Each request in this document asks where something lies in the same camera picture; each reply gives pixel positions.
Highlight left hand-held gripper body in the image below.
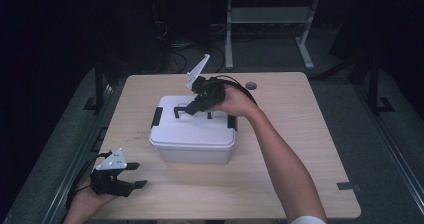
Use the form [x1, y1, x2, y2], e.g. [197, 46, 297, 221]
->
[89, 147, 134, 198]

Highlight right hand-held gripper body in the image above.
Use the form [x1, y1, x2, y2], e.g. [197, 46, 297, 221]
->
[185, 53, 228, 108]

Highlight white box lid black handle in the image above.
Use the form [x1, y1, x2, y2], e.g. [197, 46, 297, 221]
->
[148, 94, 239, 149]

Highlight white plastic storage box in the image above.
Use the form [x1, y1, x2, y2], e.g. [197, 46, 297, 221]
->
[154, 143, 235, 165]

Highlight person's right hand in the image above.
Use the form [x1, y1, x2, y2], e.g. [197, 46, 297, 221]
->
[213, 85, 263, 118]

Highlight person's left hand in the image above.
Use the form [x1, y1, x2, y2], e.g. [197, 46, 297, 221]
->
[63, 178, 118, 224]

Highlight black metal stand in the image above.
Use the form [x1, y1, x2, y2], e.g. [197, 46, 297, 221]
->
[82, 59, 112, 114]
[365, 54, 396, 116]

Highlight white sleeve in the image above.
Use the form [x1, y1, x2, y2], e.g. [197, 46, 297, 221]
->
[289, 215, 328, 224]

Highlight grey tape strip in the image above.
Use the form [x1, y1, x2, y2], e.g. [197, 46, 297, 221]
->
[336, 181, 362, 192]

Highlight right hand-held gripper cable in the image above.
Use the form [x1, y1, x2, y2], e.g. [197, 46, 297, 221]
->
[213, 74, 258, 106]

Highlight hand-held gripper cable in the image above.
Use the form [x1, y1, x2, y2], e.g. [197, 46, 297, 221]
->
[65, 151, 113, 212]
[213, 74, 258, 106]

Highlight left hand-held gripper cable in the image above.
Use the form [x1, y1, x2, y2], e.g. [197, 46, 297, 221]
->
[65, 151, 113, 212]

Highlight metal floor rail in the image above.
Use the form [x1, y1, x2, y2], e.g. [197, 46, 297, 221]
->
[41, 83, 125, 224]
[353, 83, 424, 216]

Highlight black floor cables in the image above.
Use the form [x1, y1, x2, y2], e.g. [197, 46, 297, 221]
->
[165, 41, 228, 74]

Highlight grey metal table frame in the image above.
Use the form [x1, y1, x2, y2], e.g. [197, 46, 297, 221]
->
[223, 0, 322, 71]

